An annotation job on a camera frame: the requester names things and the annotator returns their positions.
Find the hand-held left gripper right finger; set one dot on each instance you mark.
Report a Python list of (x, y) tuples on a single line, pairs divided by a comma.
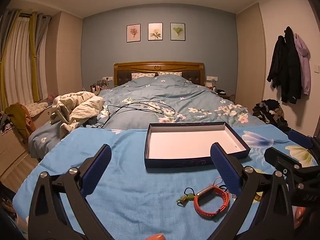
[(225, 172)]

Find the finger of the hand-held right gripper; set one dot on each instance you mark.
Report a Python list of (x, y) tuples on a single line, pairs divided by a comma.
[(300, 137), (277, 157)]

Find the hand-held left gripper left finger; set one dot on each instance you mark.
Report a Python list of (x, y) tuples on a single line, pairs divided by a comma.
[(98, 172)]

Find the orange smartwatch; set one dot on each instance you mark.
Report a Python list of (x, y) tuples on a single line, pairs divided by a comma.
[(208, 190)]

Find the green pendant charm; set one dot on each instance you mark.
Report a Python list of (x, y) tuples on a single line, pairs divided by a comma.
[(189, 197)]

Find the dark blue shallow box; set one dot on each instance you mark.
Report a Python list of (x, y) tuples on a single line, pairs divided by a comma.
[(190, 142)]

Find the person's right hand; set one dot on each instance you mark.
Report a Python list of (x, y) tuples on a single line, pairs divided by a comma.
[(300, 216)]

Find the person's left hand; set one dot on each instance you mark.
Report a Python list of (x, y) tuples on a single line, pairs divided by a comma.
[(158, 237)]

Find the blue floral cloth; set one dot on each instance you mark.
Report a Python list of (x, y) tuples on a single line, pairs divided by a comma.
[(125, 180)]

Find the pile of dark clothes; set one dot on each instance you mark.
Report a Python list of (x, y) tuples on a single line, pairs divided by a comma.
[(270, 112)]

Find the cream puffer jacket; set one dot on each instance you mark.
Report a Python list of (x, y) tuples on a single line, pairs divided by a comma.
[(85, 105)]

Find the black long coat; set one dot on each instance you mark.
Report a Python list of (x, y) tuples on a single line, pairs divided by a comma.
[(291, 67)]

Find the lavender jacket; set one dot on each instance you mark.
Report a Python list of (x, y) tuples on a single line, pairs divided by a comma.
[(305, 65)]

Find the black jacket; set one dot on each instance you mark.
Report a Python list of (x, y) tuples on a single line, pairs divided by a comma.
[(275, 65)]

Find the dark nightstand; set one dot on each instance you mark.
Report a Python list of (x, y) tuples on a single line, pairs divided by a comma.
[(226, 95)]

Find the bottles on nightstand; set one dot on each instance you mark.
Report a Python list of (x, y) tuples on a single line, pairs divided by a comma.
[(98, 86)]

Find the patterned cushion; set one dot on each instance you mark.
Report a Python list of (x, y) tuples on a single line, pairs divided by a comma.
[(37, 106)]

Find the olive garment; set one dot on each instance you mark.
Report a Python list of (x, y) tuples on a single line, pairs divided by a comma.
[(17, 117)]

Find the blue floral duvet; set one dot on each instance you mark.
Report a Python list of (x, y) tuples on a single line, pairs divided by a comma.
[(162, 97)]

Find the floral pillow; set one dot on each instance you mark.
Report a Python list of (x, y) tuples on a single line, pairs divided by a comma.
[(142, 75), (170, 74)]

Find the wooden headboard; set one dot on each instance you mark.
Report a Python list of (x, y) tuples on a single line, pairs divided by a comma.
[(160, 67)]

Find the white sheer curtain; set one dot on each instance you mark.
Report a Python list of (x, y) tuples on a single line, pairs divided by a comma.
[(17, 62)]

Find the framed pink flower picture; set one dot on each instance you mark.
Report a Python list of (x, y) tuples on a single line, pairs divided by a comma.
[(133, 33)]

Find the framed green plant picture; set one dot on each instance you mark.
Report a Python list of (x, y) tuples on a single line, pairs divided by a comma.
[(178, 31)]

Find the framed white flower picture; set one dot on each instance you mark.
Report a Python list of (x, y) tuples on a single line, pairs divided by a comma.
[(155, 31)]

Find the white light switch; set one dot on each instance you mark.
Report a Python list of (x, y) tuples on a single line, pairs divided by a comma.
[(317, 68)]

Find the white wall outlet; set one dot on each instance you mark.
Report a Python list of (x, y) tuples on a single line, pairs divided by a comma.
[(107, 78), (212, 78)]

